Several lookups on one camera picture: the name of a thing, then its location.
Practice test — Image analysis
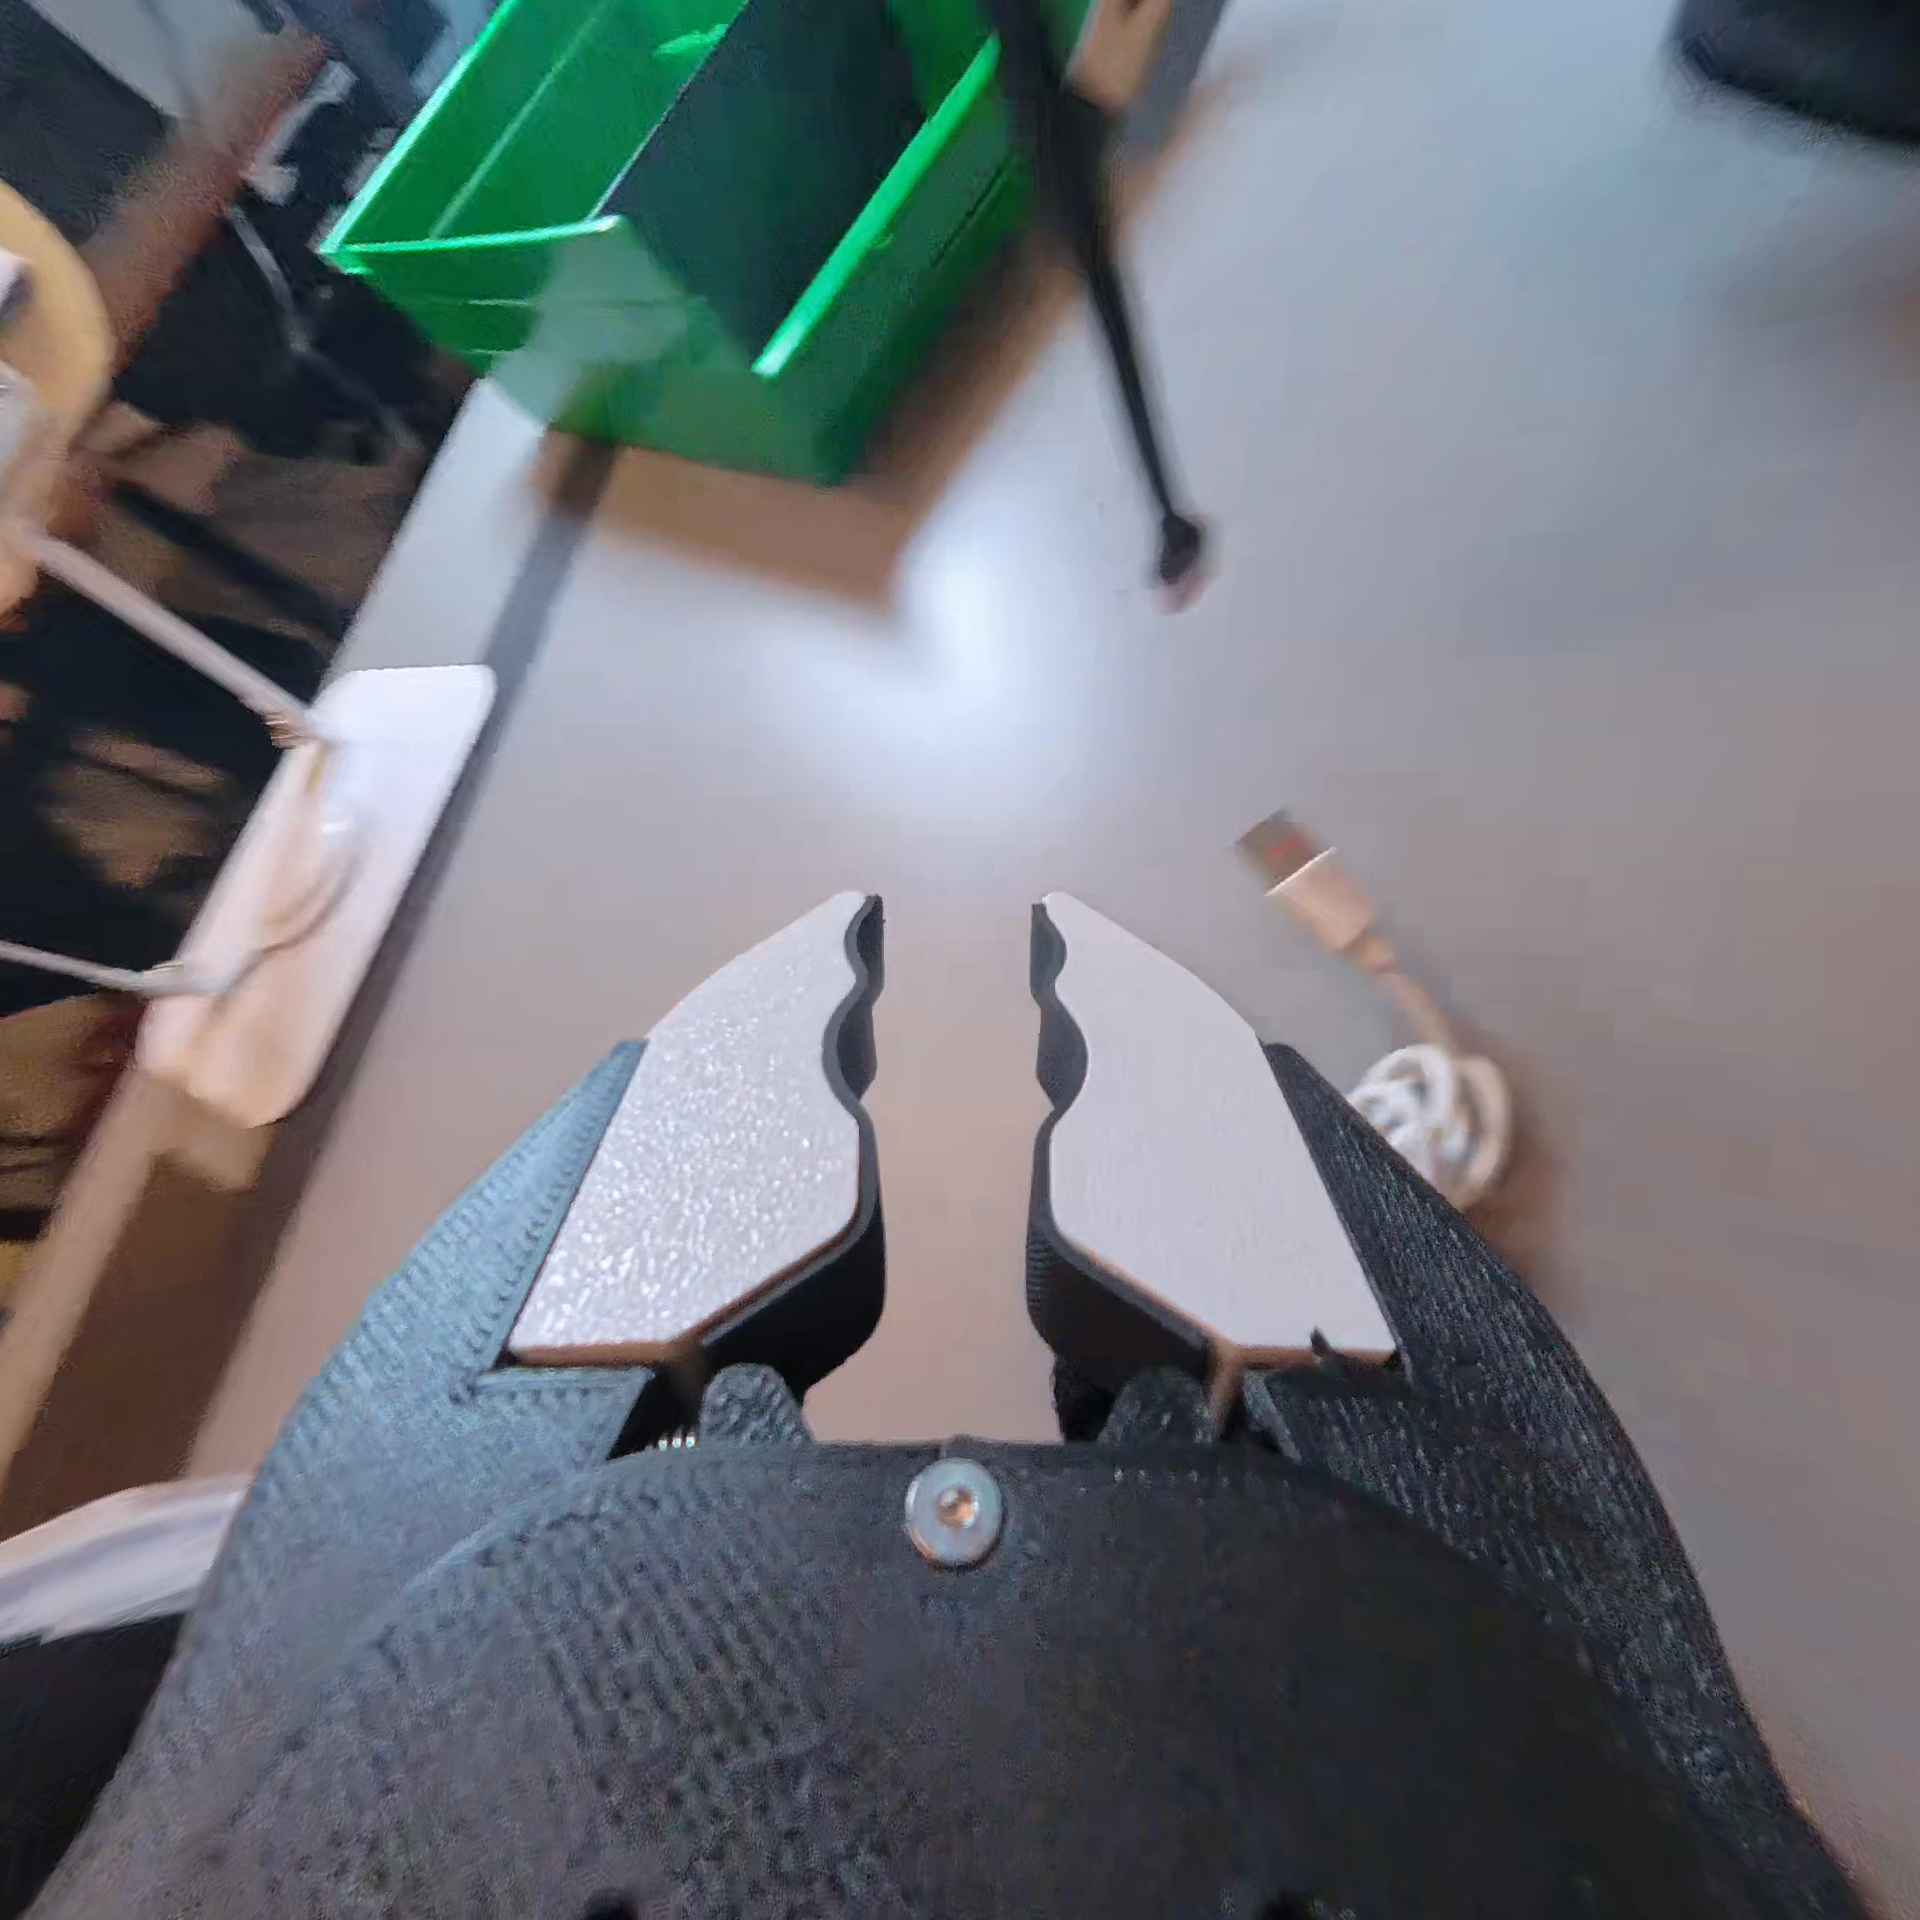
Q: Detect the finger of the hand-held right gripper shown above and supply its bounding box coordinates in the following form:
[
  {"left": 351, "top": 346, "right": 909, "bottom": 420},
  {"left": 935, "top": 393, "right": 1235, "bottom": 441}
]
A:
[{"left": 1073, "top": 0, "right": 1177, "bottom": 117}]

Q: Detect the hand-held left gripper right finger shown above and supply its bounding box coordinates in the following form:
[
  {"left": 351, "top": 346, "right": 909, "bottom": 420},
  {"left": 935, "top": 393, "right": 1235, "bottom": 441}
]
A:
[{"left": 1024, "top": 890, "right": 1402, "bottom": 1370}]

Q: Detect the white document stand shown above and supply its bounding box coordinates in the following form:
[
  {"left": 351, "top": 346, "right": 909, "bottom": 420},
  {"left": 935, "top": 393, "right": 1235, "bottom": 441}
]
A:
[{"left": 0, "top": 181, "right": 502, "bottom": 1130}]

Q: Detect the black bin divider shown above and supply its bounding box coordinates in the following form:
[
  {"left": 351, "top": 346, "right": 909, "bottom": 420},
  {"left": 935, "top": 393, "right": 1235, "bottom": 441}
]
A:
[{"left": 616, "top": 0, "right": 999, "bottom": 377}]

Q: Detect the white USB cable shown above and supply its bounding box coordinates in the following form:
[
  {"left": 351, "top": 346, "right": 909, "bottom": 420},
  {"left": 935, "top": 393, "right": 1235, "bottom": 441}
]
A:
[{"left": 1233, "top": 810, "right": 1518, "bottom": 1210}]

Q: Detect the green plastic bin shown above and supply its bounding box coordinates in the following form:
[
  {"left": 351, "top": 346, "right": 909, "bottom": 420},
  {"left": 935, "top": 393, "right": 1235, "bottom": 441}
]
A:
[{"left": 321, "top": 0, "right": 1104, "bottom": 490}]

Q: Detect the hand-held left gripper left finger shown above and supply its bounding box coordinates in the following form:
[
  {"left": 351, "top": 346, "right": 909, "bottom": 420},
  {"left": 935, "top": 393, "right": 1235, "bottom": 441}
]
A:
[{"left": 509, "top": 890, "right": 889, "bottom": 1370}]

